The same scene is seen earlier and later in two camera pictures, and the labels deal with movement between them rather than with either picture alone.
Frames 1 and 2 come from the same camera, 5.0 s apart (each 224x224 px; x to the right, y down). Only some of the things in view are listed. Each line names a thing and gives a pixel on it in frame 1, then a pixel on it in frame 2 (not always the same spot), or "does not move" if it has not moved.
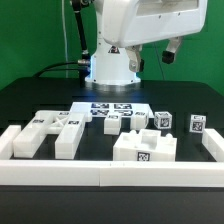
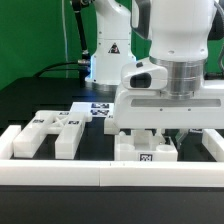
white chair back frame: (70, 126) does not move
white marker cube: (112, 124) does not move
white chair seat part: (145, 145) does not move
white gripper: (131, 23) to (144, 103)
